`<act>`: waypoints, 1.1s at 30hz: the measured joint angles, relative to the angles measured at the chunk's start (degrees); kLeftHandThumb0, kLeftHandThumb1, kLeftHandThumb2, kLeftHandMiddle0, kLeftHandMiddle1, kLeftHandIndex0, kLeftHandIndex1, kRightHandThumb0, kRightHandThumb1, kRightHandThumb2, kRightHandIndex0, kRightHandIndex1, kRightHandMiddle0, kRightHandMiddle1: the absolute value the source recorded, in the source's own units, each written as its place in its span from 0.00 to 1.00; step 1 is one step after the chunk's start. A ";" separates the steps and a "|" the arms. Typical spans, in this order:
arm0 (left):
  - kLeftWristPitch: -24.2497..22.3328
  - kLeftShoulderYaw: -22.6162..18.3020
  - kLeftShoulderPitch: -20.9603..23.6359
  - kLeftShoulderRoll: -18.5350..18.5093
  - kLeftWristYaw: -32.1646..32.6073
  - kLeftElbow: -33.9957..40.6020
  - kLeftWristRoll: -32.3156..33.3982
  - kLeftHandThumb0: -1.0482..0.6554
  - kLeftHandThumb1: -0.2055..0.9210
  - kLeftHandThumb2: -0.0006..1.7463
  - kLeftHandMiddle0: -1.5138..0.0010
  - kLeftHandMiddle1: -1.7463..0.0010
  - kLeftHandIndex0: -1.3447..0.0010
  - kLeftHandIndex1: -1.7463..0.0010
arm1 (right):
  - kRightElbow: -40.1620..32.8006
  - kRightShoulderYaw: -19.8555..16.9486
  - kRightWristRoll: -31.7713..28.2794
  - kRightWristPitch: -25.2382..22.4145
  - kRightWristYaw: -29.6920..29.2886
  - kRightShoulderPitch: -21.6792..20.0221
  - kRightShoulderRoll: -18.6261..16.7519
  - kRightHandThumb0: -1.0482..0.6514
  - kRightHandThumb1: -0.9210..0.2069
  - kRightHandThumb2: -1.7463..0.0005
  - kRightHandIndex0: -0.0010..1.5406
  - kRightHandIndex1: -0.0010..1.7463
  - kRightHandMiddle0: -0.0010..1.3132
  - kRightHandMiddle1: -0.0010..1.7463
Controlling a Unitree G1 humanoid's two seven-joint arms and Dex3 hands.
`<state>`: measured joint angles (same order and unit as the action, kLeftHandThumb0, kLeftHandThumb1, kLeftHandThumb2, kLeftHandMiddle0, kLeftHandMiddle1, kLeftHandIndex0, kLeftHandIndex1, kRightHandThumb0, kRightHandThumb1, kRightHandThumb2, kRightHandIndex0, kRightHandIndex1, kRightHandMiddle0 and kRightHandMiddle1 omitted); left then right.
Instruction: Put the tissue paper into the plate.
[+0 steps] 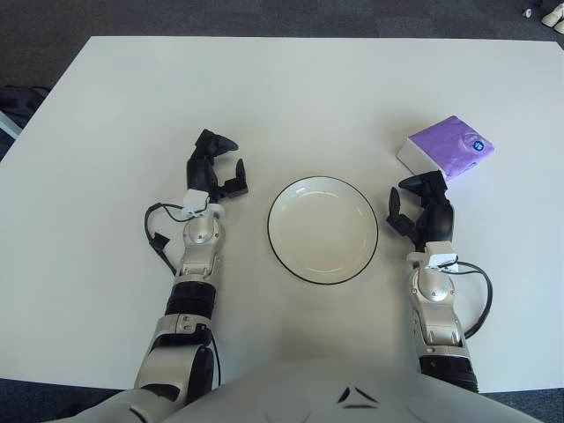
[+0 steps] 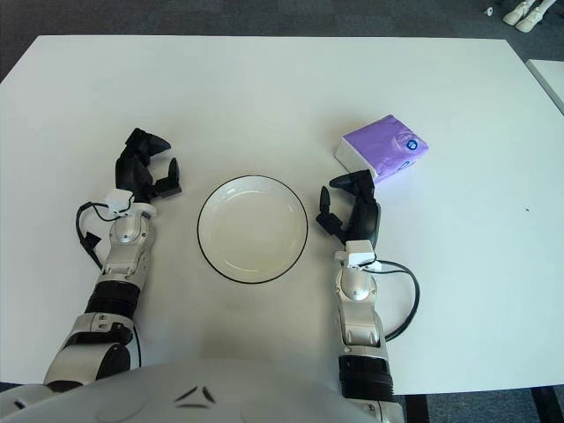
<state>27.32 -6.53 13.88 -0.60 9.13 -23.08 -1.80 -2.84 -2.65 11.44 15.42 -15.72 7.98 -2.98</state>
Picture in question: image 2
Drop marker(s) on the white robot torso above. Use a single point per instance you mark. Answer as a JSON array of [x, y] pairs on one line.
[[176, 396]]

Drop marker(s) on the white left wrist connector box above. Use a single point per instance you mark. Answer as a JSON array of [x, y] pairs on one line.
[[118, 199]]

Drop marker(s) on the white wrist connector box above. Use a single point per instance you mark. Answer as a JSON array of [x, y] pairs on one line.
[[359, 251], [118, 199]]

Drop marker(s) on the black table leg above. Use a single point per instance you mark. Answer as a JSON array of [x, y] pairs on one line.
[[544, 407], [420, 410]]

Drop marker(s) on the purple tissue paper pack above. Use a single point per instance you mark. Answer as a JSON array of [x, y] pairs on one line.
[[383, 145]]

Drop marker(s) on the white shoe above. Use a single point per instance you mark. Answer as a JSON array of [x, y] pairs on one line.
[[517, 13], [535, 17]]

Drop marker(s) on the white right wrist connector box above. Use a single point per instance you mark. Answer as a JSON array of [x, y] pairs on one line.
[[359, 251]]

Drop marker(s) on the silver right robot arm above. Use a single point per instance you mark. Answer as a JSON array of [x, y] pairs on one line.
[[357, 291]]

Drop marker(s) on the white side table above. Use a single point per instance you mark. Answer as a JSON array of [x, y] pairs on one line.
[[551, 79]]

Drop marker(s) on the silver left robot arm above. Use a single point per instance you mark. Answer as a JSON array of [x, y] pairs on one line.
[[123, 255]]

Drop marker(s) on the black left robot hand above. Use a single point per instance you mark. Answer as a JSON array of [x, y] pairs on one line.
[[130, 174]]

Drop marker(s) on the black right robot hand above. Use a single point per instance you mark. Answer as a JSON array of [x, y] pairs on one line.
[[368, 216]]

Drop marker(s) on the white plate with black rim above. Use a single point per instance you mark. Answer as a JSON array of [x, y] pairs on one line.
[[251, 229]]

